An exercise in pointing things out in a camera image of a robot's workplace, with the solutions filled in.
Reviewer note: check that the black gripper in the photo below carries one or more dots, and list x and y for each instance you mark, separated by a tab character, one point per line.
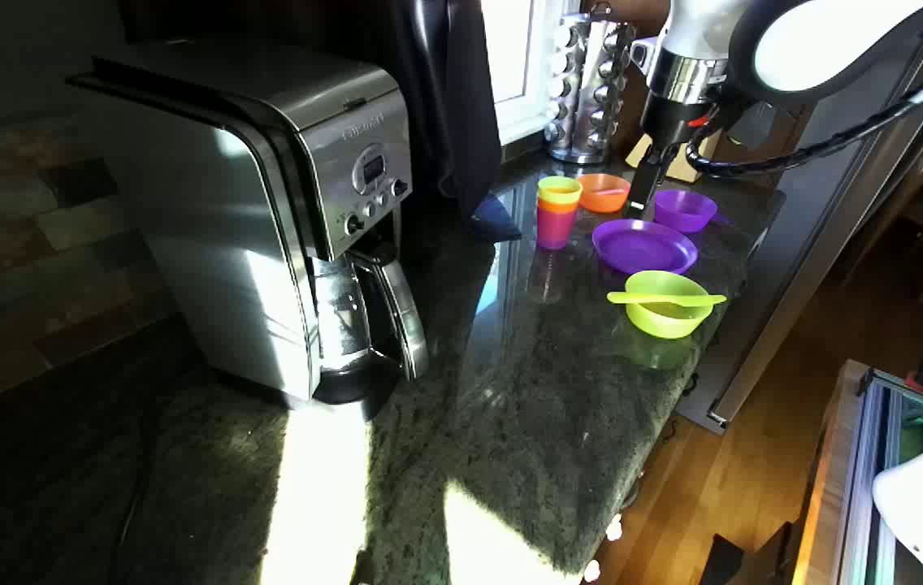
677	123

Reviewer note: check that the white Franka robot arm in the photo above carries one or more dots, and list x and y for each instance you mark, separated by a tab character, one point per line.
839	42

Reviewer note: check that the purple plastic bowl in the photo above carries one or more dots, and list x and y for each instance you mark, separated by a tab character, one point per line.
683	209

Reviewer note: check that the orange plastic bowl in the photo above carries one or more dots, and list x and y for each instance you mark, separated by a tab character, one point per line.
603	194

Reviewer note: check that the purple plastic plate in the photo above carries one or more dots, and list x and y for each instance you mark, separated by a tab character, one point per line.
646	246

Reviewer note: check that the purple plastic cup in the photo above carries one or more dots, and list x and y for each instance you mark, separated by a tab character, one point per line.
554	233

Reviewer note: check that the green plastic spoon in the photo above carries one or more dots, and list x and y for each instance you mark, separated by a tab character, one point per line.
662	295

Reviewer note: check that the green plastic bowl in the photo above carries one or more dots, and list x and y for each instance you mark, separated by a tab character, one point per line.
663	319

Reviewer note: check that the window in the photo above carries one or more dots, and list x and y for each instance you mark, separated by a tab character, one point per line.
520	66

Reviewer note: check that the stainless steel refrigerator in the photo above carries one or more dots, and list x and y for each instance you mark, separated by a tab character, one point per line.
807	237

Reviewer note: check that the stainless steel coffee maker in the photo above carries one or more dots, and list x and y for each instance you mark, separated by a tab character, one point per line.
236	195

